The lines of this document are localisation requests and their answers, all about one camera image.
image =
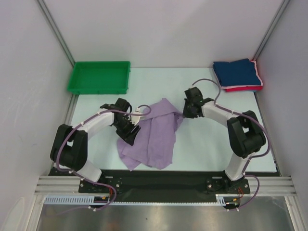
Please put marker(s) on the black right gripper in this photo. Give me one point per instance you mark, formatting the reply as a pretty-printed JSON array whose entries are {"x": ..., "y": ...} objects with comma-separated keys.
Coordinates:
[{"x": 185, "y": 113}]

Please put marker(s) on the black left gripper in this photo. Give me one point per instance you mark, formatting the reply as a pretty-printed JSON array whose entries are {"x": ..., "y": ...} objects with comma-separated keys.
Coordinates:
[{"x": 128, "y": 136}]

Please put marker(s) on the purple t shirt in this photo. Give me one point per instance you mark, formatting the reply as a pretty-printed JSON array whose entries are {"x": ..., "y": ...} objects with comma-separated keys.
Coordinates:
[{"x": 154, "y": 143}]

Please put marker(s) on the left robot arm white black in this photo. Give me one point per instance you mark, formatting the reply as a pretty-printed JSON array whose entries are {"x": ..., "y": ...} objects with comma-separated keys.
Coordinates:
[{"x": 70, "y": 147}]

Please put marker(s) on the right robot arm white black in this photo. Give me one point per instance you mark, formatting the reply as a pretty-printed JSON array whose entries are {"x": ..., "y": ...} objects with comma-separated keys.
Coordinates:
[{"x": 246, "y": 137}]

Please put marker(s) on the green plastic tray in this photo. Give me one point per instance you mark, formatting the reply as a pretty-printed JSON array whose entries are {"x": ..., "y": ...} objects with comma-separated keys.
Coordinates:
[{"x": 98, "y": 77}]

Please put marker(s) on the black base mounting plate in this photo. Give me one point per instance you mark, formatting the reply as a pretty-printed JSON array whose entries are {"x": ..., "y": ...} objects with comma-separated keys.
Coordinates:
[{"x": 166, "y": 186}]

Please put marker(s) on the navy blue folded shirt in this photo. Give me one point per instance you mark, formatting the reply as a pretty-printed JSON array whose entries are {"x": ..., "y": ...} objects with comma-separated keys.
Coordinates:
[{"x": 237, "y": 73}]

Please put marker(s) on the red folded shirt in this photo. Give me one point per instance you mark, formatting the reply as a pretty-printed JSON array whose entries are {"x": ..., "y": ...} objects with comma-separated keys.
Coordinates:
[{"x": 252, "y": 88}]

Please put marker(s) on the pink folded shirt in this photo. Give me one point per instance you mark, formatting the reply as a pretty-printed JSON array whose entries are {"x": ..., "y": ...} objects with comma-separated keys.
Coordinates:
[{"x": 243, "y": 86}]

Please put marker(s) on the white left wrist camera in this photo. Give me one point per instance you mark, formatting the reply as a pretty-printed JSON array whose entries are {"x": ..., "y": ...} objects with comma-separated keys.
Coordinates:
[{"x": 137, "y": 116}]

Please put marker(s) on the aluminium frame front rail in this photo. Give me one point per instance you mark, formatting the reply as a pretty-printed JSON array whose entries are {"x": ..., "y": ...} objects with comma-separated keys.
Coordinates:
[{"x": 69, "y": 185}]

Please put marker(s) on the right aluminium corner post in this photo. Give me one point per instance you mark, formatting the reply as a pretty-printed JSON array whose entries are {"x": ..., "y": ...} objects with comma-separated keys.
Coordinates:
[{"x": 274, "y": 23}]

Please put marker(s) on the aluminium corner post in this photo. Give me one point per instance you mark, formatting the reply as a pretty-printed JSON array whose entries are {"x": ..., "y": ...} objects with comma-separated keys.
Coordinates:
[
  {"x": 56, "y": 31},
  {"x": 274, "y": 23}
]

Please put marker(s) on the left aluminium corner post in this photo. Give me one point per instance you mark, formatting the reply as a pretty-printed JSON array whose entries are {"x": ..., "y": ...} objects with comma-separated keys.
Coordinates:
[{"x": 56, "y": 31}]

